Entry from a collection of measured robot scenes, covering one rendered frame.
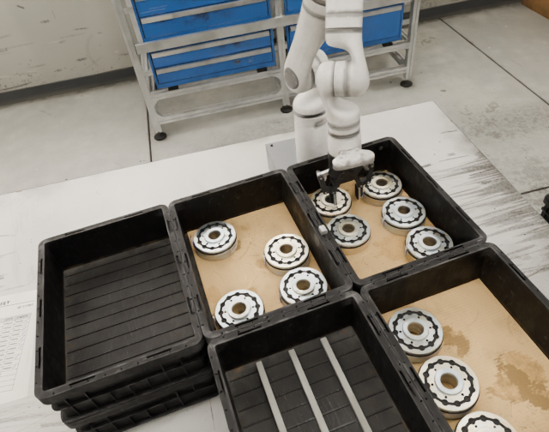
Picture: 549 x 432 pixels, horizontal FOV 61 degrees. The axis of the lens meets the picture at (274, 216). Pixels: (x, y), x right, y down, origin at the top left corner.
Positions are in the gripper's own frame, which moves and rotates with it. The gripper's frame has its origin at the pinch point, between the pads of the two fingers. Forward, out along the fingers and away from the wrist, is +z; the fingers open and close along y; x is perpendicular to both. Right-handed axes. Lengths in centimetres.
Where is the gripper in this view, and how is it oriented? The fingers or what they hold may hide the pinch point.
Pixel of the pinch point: (346, 195)
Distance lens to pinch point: 115.3
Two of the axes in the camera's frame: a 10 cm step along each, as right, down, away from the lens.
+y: -9.7, 2.4, -0.7
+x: 2.1, 6.5, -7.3
